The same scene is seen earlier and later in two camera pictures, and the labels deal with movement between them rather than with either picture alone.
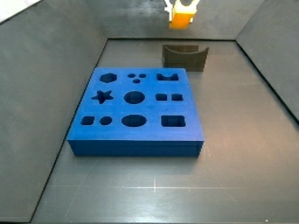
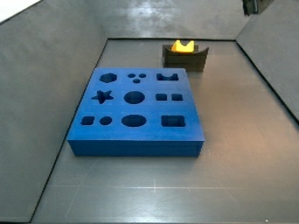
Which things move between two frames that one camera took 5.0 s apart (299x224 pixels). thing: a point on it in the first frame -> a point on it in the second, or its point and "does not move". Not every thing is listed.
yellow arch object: x=182 y=14 -> x=180 y=48
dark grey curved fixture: x=183 y=57 does not move
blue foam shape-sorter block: x=136 y=113 does not move
